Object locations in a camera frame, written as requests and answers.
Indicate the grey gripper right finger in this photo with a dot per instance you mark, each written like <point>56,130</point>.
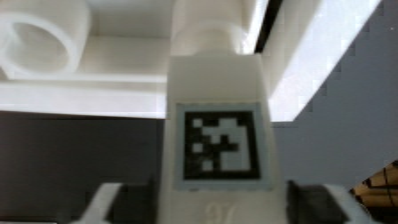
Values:
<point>323,205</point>

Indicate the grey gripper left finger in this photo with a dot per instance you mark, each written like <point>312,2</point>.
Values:
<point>124,204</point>

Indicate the white chair seat part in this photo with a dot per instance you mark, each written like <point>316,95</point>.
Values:
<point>101,41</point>

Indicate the white chair leg with tag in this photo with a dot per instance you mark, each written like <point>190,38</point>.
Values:
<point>223,187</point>

